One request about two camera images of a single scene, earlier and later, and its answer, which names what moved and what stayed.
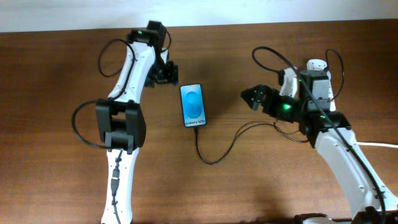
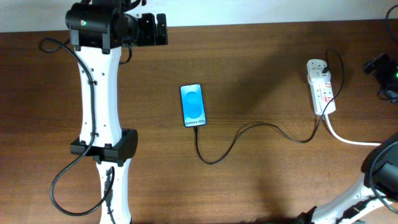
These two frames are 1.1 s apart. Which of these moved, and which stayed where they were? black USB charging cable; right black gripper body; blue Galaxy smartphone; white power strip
Moved: right black gripper body; black USB charging cable
Stayed: blue Galaxy smartphone; white power strip
